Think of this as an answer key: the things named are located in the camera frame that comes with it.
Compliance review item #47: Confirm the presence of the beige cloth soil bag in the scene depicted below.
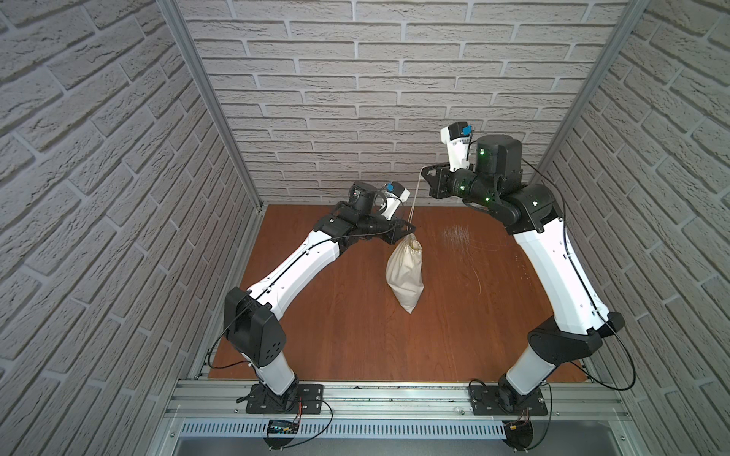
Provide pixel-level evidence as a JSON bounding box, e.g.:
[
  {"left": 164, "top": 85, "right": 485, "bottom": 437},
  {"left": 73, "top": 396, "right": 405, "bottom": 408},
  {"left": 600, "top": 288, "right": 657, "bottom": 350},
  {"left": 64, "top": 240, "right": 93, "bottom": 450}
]
[{"left": 385, "top": 203, "right": 425, "bottom": 315}]

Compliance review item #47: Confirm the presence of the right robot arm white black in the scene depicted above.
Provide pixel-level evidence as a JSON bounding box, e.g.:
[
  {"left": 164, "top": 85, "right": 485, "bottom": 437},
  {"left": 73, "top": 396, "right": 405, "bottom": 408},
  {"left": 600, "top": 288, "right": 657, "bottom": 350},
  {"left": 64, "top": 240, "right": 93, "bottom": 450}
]
[{"left": 421, "top": 123, "right": 625, "bottom": 410}]

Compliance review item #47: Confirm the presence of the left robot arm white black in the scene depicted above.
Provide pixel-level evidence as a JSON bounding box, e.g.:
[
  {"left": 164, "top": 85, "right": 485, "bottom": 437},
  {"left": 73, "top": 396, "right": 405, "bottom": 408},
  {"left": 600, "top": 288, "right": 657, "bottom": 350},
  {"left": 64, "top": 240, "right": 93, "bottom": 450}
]
[{"left": 222, "top": 193, "right": 416, "bottom": 404}]

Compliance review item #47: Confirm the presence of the vent grille strip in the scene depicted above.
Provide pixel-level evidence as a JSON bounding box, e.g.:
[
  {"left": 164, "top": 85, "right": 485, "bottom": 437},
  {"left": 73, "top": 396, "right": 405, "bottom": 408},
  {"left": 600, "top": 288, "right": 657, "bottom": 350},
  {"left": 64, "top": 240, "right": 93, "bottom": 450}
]
[{"left": 178, "top": 418, "right": 506, "bottom": 440}]

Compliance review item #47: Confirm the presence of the left controller board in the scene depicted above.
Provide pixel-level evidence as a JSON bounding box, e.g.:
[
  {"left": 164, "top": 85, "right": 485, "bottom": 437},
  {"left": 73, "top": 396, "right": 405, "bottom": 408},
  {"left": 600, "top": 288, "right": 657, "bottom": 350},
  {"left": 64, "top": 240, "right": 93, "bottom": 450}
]
[{"left": 264, "top": 419, "right": 300, "bottom": 450}]

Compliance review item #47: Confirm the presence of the controller board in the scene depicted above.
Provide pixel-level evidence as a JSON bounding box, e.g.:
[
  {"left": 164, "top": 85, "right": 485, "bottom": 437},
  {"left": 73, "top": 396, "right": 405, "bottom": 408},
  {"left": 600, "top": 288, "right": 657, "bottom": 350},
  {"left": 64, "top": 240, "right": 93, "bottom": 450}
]
[
  {"left": 503, "top": 422, "right": 534, "bottom": 451},
  {"left": 264, "top": 419, "right": 300, "bottom": 450}
]

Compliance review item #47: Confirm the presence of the right controller board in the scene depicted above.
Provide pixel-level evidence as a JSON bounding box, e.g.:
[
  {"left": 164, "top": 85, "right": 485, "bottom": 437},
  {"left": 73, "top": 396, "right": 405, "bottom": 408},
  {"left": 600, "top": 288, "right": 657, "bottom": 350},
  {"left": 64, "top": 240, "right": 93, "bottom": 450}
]
[{"left": 503, "top": 422, "right": 534, "bottom": 451}]

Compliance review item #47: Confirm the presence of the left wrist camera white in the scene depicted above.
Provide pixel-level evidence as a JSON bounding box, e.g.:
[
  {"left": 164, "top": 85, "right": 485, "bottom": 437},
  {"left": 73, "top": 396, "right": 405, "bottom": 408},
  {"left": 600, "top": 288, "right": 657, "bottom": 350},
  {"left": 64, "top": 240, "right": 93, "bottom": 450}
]
[{"left": 348, "top": 180, "right": 411, "bottom": 220}]

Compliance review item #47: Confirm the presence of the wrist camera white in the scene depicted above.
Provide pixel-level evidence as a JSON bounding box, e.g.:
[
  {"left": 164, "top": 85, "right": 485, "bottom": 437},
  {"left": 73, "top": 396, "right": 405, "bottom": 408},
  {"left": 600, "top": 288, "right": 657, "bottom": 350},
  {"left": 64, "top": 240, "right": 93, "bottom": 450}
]
[
  {"left": 440, "top": 122, "right": 473, "bottom": 172},
  {"left": 348, "top": 180, "right": 411, "bottom": 220}
]

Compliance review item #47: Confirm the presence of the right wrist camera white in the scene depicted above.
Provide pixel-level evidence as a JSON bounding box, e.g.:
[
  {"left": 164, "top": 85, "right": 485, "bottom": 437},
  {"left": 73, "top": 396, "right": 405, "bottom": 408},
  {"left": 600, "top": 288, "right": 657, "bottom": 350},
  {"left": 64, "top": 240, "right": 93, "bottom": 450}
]
[{"left": 440, "top": 122, "right": 473, "bottom": 172}]

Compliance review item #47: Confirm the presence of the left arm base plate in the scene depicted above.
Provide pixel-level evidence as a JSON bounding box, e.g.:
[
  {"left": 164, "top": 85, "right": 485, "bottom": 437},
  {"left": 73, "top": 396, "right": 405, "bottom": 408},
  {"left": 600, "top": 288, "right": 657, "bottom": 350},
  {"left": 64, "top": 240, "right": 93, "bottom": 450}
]
[{"left": 245, "top": 383, "right": 324, "bottom": 415}]

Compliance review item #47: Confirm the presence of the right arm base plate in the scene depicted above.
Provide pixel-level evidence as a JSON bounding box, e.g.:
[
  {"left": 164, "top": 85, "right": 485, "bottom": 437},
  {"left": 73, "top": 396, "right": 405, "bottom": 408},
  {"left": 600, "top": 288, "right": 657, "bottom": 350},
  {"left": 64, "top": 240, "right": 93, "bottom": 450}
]
[{"left": 467, "top": 384, "right": 549, "bottom": 417}]

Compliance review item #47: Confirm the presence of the right corner aluminium post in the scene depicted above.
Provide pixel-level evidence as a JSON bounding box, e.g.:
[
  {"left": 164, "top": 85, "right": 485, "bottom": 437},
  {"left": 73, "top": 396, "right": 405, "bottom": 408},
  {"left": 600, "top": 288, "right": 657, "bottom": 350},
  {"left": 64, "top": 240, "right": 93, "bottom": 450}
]
[{"left": 530, "top": 0, "right": 650, "bottom": 184}]

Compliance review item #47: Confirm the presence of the corner aluminium post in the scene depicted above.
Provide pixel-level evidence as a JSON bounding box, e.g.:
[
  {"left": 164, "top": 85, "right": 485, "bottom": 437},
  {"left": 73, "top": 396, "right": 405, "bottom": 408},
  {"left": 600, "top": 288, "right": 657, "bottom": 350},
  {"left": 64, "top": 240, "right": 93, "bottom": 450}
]
[
  {"left": 530, "top": 0, "right": 650, "bottom": 184},
  {"left": 158, "top": 0, "right": 264, "bottom": 212}
]

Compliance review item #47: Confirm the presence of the aluminium front rail frame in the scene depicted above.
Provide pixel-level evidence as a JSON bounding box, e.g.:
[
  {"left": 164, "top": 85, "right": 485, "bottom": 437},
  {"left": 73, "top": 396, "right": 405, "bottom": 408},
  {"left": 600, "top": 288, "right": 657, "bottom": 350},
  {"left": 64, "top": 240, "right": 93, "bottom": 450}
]
[{"left": 148, "top": 380, "right": 648, "bottom": 455}]

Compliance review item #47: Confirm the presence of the left corner aluminium post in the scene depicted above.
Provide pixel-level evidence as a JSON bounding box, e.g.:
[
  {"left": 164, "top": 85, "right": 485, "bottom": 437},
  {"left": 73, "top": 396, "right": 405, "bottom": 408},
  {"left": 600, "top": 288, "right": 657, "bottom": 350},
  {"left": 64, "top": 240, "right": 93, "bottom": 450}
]
[{"left": 158, "top": 0, "right": 264, "bottom": 212}]

